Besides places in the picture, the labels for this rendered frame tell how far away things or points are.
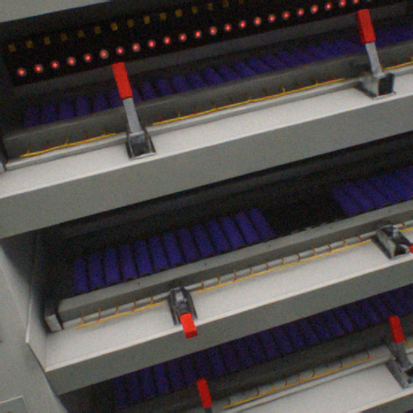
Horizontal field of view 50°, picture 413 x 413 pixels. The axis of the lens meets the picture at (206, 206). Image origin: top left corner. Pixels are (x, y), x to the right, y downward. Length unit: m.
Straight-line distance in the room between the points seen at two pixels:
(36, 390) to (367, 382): 0.42
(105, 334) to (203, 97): 0.29
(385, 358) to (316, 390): 0.11
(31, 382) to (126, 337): 0.11
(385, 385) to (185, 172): 0.41
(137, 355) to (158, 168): 0.21
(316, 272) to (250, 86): 0.23
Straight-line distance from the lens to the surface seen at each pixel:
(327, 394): 0.66
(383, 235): 0.58
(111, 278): 0.56
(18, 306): 0.49
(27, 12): 0.46
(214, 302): 0.52
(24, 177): 0.48
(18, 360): 0.52
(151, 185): 0.45
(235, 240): 0.57
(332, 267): 0.56
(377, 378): 0.69
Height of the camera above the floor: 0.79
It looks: 17 degrees down
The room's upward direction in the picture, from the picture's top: 13 degrees counter-clockwise
